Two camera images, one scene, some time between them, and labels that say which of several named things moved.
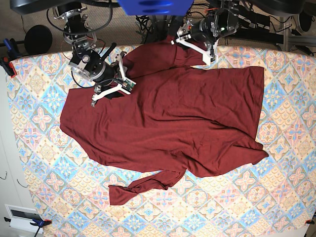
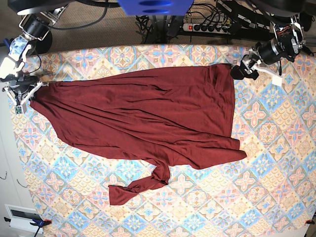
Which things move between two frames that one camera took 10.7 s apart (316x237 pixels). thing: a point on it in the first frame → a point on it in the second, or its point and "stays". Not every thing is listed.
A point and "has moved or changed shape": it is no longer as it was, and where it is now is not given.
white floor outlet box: x=21 y=217 stays
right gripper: x=183 y=33 → x=238 y=73
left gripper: x=105 y=75 → x=20 y=94
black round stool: x=38 y=39 stays
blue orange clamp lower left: x=40 y=222 stays
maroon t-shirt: x=184 y=116 has moved or changed shape
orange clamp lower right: x=309 y=221 stays
